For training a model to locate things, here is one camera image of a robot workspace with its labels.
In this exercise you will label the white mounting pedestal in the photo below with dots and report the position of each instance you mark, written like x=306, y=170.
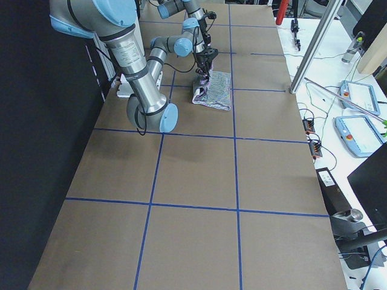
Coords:
x=142, y=74

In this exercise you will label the near teach pendant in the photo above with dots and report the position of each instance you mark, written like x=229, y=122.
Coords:
x=359, y=135

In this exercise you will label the aluminium frame post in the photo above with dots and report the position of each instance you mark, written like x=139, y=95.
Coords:
x=318, y=36

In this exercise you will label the reacher grabber stick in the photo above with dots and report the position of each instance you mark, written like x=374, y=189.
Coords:
x=346, y=100

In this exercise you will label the teach pendant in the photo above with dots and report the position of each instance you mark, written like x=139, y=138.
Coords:
x=359, y=135
x=360, y=94

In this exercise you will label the black box with label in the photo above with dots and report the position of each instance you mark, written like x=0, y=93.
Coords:
x=334, y=199

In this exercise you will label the red cylinder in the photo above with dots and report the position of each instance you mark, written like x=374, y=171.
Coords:
x=281, y=11

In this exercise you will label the black monitor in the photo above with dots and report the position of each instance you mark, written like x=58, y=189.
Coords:
x=368, y=183

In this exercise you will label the near orange connector block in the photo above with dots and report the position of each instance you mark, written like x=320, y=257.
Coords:
x=315, y=149

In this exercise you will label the striped polo shirt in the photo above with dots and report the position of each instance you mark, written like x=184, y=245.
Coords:
x=213, y=92

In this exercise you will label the black tripod stick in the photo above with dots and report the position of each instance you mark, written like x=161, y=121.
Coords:
x=295, y=24

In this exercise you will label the clear water bottle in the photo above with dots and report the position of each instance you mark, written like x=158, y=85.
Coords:
x=353, y=48

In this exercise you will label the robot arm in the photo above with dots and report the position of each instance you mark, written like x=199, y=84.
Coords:
x=114, y=23
x=167, y=9

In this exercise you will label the far teach pendant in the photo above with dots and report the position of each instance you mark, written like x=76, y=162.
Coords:
x=360, y=94

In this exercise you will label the orange connector block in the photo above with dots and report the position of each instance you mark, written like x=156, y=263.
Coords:
x=315, y=149
x=308, y=126

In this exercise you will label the far orange connector block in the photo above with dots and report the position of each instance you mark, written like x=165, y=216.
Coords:
x=308, y=126

